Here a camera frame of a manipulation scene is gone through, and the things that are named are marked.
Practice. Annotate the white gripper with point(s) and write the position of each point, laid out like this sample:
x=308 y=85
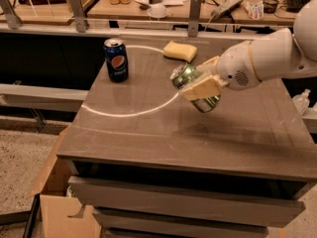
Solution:
x=235 y=67

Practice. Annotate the green soda can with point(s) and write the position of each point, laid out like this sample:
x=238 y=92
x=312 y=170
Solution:
x=201 y=89

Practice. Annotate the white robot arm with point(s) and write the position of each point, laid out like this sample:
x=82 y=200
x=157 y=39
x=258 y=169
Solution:
x=286 y=53

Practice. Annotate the blue Pepsi can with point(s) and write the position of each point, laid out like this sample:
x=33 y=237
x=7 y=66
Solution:
x=116 y=59

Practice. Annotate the yellow sponge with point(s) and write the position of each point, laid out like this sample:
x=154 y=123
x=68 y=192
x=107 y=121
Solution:
x=179 y=51

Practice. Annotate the white power strip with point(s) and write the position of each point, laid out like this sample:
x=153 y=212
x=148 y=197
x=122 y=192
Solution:
x=227 y=6

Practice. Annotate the white label card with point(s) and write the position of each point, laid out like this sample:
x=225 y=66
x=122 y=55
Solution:
x=255 y=10

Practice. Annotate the white bowl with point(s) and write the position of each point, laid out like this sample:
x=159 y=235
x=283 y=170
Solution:
x=157 y=11

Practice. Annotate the black mesh cup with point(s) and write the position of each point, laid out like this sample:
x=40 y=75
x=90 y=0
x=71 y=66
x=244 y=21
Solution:
x=270 y=6

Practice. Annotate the clear plastic bottle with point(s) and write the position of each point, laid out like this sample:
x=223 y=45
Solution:
x=301 y=101

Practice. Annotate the grey drawer cabinet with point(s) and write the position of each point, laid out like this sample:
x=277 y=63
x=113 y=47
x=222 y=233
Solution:
x=148 y=161

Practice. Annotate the cardboard box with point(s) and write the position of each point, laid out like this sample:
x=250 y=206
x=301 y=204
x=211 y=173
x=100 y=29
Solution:
x=63 y=216

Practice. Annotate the metal bracket right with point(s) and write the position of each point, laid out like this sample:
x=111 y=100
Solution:
x=194 y=15

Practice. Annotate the metal bracket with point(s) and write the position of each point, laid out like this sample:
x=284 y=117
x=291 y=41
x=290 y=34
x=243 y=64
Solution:
x=12 y=19
x=194 y=15
x=79 y=16

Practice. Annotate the metal bracket middle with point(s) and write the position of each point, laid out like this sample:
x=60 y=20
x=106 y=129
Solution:
x=79 y=16

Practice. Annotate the metal bracket left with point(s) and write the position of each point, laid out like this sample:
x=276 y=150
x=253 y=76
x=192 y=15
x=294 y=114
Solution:
x=12 y=19

